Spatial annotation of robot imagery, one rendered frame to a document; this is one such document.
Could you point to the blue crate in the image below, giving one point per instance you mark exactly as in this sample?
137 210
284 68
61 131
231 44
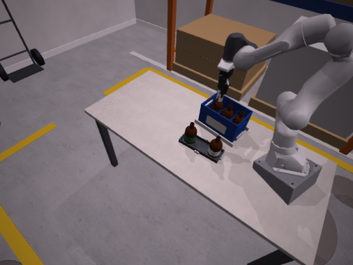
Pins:
220 124

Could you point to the brown bottle with blue label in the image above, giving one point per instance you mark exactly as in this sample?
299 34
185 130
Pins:
217 106

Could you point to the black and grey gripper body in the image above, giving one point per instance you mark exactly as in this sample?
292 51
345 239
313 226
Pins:
226 75

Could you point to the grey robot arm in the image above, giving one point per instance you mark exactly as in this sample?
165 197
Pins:
293 111

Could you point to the brown bottle with green label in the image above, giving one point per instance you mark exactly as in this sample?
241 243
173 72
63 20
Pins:
190 133

